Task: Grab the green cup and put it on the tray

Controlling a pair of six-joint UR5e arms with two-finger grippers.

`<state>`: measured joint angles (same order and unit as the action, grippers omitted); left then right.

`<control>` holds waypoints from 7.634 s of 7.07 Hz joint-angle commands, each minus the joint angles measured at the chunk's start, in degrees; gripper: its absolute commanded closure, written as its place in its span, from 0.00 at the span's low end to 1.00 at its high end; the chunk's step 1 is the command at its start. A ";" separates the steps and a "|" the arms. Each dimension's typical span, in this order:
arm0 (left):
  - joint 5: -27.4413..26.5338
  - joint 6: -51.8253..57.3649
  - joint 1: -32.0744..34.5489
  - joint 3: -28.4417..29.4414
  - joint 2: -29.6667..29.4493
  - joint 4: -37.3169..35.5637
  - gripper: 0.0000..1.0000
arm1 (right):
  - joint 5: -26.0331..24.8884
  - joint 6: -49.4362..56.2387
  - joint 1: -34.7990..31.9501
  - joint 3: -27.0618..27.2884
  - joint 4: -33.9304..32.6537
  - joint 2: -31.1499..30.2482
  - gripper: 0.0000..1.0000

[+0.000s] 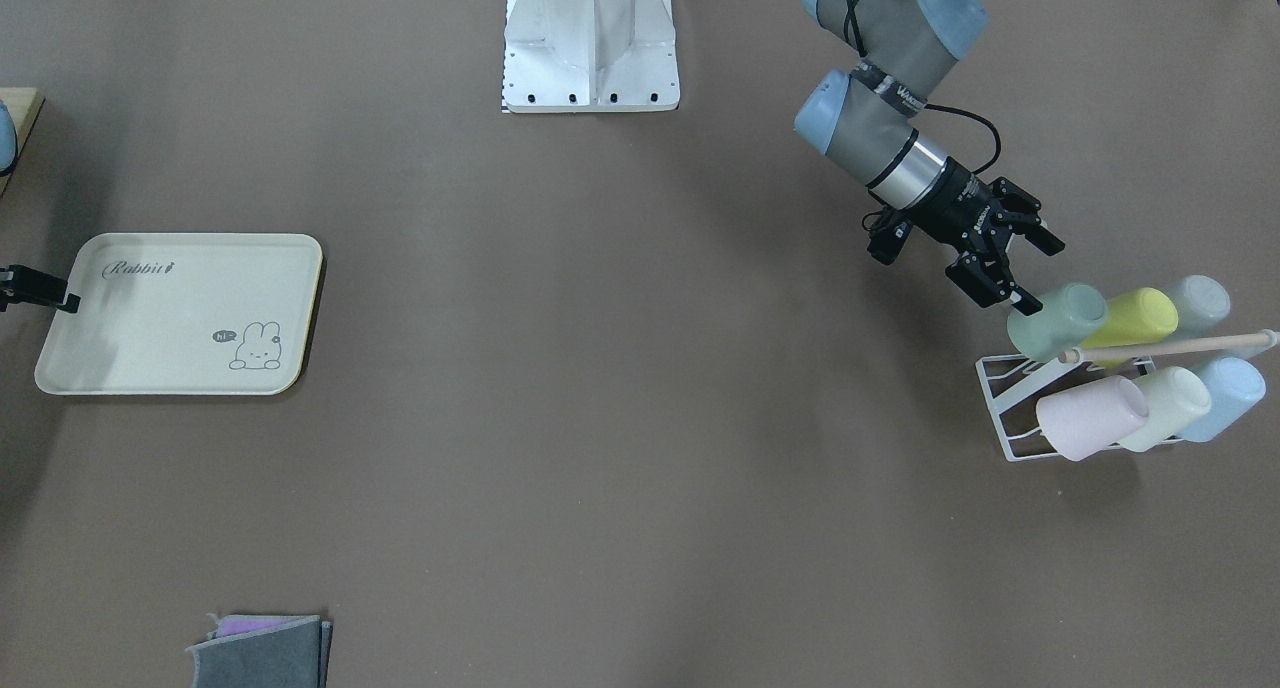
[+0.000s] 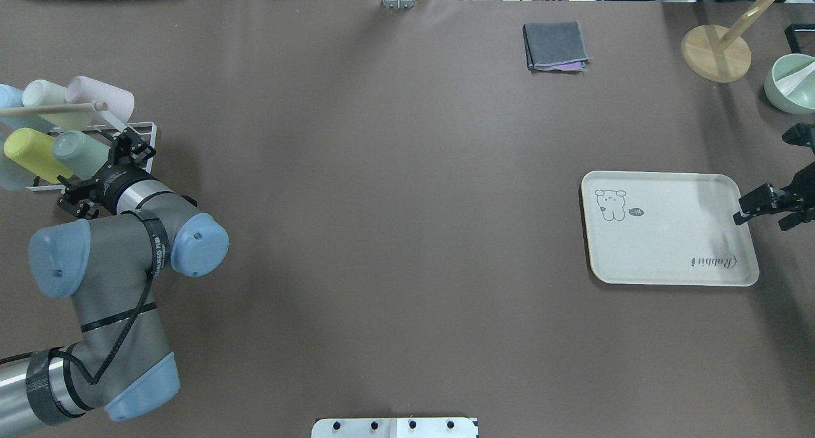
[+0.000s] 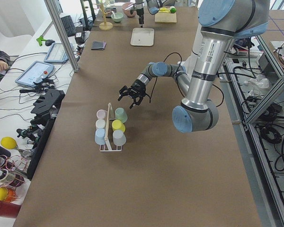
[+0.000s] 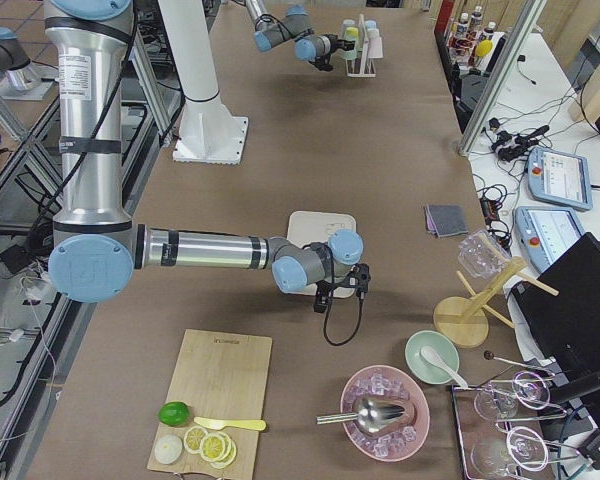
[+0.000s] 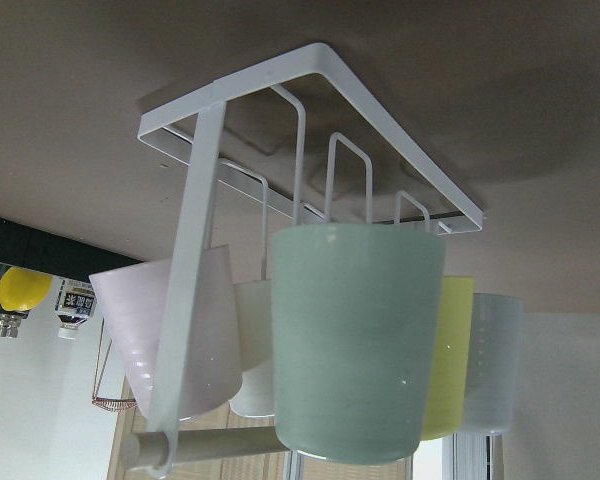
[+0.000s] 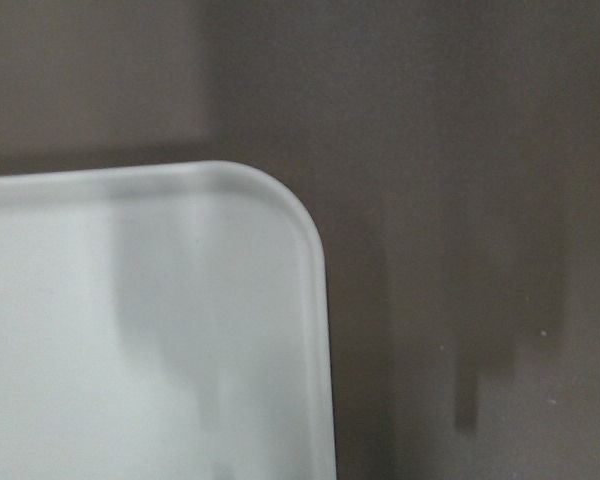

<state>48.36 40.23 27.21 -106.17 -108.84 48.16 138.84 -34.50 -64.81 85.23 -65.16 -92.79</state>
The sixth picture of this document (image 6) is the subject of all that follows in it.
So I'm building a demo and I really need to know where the cream rabbit print tray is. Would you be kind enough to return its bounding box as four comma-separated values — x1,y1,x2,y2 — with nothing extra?
0,161,337,479

